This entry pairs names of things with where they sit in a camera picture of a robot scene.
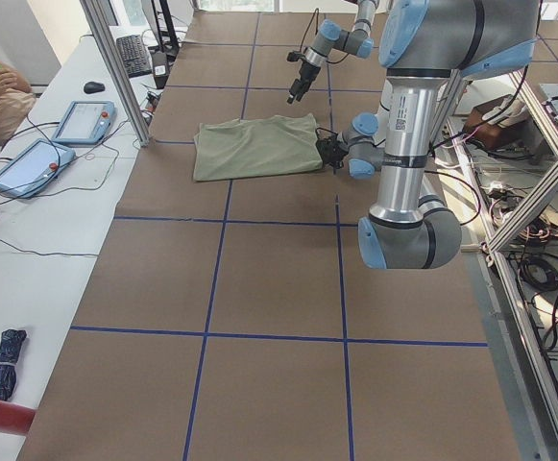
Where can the aluminium frame post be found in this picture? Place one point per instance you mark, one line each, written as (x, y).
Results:
(99, 27)

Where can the lower blue teach pendant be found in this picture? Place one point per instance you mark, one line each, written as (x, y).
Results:
(31, 170)

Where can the aluminium side frame rack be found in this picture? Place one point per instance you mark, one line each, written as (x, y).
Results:
(514, 235)

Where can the folded dark blue umbrella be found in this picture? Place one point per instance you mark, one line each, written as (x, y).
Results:
(10, 348)

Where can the olive green long-sleeve shirt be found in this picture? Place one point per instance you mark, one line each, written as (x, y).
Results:
(237, 149)

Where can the black keyboard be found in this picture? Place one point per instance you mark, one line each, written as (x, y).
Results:
(134, 55)

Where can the black computer mouse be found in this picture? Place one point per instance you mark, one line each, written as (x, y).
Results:
(93, 87)

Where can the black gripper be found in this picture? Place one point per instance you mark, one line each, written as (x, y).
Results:
(304, 74)
(332, 153)

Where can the blue teach pendant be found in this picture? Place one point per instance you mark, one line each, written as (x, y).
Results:
(85, 123)
(31, 170)

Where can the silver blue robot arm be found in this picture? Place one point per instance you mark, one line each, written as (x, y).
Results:
(423, 42)
(330, 36)

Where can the upper blue teach pendant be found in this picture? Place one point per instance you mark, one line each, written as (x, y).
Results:
(85, 123)

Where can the red cylinder bottle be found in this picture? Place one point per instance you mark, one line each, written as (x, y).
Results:
(15, 419)

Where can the white power adapter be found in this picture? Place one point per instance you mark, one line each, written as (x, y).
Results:
(507, 113)

